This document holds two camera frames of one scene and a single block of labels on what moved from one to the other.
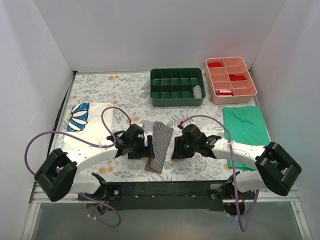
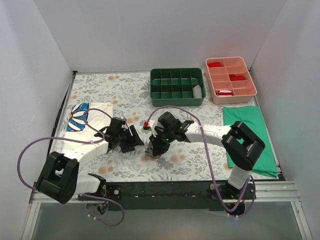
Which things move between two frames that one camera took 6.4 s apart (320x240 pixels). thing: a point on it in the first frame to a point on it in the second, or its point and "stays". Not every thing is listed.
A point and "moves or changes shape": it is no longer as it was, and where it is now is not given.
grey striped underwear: (162, 136) moves or changes shape
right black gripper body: (183, 150) to (158, 139)
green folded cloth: (246, 125) stays
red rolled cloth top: (214, 64) stays
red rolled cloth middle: (233, 77) stays
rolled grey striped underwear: (197, 92) stays
